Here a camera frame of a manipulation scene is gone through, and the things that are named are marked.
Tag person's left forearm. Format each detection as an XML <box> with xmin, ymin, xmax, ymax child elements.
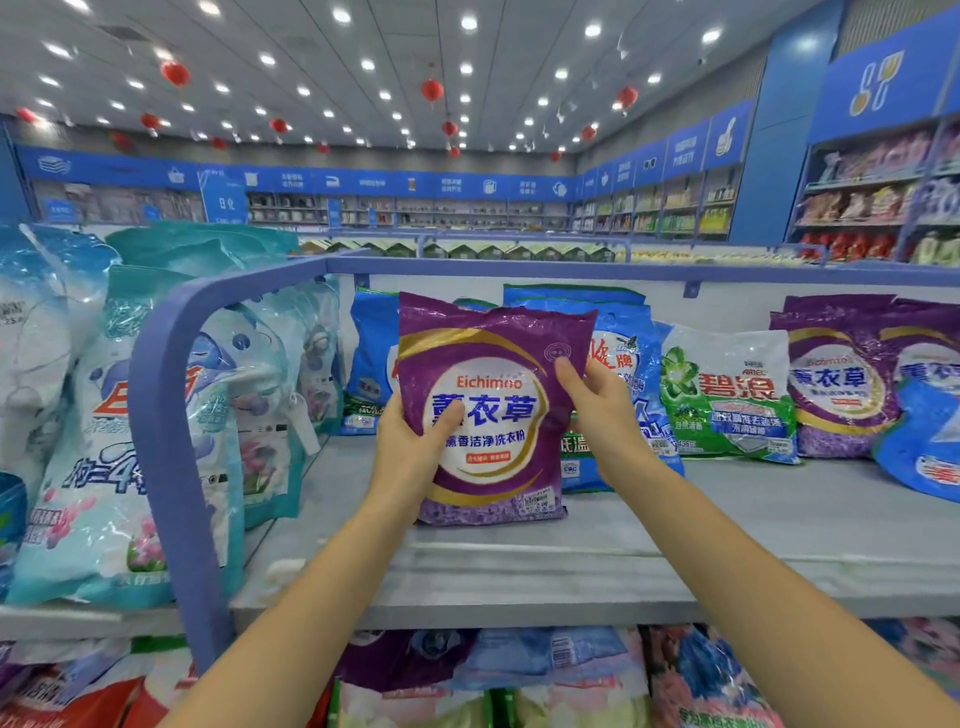
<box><xmin>161</xmin><ymin>498</ymin><xmax>421</xmax><ymax>728</ymax></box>

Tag person's left hand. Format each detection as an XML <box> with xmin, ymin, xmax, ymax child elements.
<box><xmin>367</xmin><ymin>393</ymin><xmax>466</xmax><ymax>526</ymax></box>

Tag purple Eichimoo lavender bag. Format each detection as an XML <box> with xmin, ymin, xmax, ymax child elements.
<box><xmin>333</xmin><ymin>628</ymin><xmax>478</xmax><ymax>695</ymax></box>

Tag blue hanging aisle sign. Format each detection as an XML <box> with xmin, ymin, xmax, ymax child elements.
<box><xmin>198</xmin><ymin>168</ymin><xmax>250</xmax><ymax>226</ymax></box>

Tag blue back wall sign band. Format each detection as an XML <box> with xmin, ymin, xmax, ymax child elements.
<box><xmin>14</xmin><ymin>146</ymin><xmax>579</xmax><ymax>202</ymax></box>

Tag group of ceiling spotlights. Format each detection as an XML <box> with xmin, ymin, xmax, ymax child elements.
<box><xmin>29</xmin><ymin>0</ymin><xmax>725</xmax><ymax>151</ymax></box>

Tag blue bird-print detergent bag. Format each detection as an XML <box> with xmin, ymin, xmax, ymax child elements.
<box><xmin>558</xmin><ymin>303</ymin><xmax>685</xmax><ymax>495</ymax></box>
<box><xmin>502</xmin><ymin>283</ymin><xmax>648</xmax><ymax>310</ymax></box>
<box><xmin>341</xmin><ymin>288</ymin><xmax>403</xmax><ymax>436</ymax></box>
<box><xmin>872</xmin><ymin>378</ymin><xmax>960</xmax><ymax>504</ymax></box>

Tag red white Libai bags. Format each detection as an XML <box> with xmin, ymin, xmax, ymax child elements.
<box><xmin>0</xmin><ymin>637</ymin><xmax>196</xmax><ymax>728</ymax></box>

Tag person's right hand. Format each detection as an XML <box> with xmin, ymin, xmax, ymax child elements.
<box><xmin>554</xmin><ymin>356</ymin><xmax>661</xmax><ymax>493</ymax></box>

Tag green white detergent bag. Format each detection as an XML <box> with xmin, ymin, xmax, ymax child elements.
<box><xmin>659</xmin><ymin>322</ymin><xmax>802</xmax><ymax>466</ymax></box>

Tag group of red lanterns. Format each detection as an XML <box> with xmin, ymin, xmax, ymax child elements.
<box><xmin>14</xmin><ymin>59</ymin><xmax>640</xmax><ymax>163</ymax></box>

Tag row of house-shaped cartons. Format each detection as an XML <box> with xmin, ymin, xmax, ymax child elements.
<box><xmin>299</xmin><ymin>238</ymin><xmax>616</xmax><ymax>262</ymax></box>

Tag pink floral detergent bag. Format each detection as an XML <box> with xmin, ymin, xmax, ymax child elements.
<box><xmin>644</xmin><ymin>622</ymin><xmax>781</xmax><ymax>728</ymax></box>
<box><xmin>869</xmin><ymin>616</ymin><xmax>960</xmax><ymax>699</ymax></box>

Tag narrow blue wall column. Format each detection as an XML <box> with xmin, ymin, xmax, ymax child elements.
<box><xmin>0</xmin><ymin>119</ymin><xmax>31</xmax><ymax>226</ymax></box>

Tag grey blue-framed shelf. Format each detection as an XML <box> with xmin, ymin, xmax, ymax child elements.
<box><xmin>0</xmin><ymin>251</ymin><xmax>960</xmax><ymax>728</ymax></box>

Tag person's right forearm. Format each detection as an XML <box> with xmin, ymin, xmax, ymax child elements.
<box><xmin>607</xmin><ymin>457</ymin><xmax>960</xmax><ymax>728</ymax></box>

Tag row of pale yellow bottles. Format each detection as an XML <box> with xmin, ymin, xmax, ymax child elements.
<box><xmin>911</xmin><ymin>230</ymin><xmax>960</xmax><ymax>265</ymax></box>

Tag row of red bottles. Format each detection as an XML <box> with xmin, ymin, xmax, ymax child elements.
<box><xmin>798</xmin><ymin>232</ymin><xmax>898</xmax><ymax>262</ymax></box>

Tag blue icon header signs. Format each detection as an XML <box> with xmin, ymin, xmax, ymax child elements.
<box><xmin>806</xmin><ymin>3</ymin><xmax>960</xmax><ymax>148</ymax></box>

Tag blue side wall sign band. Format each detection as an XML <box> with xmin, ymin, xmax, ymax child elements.
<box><xmin>573</xmin><ymin>97</ymin><xmax>755</xmax><ymax>200</ymax></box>

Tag row of pink packets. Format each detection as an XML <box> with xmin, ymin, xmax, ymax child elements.
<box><xmin>817</xmin><ymin>131</ymin><xmax>935</xmax><ymax>181</ymax></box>

